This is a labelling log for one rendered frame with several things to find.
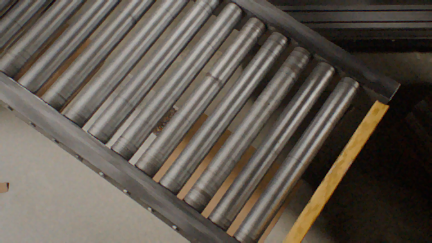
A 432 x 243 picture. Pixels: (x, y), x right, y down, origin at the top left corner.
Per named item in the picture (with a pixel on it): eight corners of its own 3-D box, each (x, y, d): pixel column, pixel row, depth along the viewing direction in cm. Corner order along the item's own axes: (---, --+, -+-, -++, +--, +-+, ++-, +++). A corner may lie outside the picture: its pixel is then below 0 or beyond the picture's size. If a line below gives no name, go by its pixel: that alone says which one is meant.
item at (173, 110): (188, 114, 203) (188, 113, 202) (141, 174, 195) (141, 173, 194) (111, 61, 209) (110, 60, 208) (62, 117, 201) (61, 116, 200)
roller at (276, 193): (360, 89, 127) (366, 81, 122) (247, 257, 114) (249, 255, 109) (341, 78, 128) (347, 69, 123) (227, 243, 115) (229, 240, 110)
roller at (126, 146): (250, 14, 130) (240, -1, 127) (128, 169, 117) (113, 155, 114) (237, 13, 133) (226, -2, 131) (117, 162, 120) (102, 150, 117)
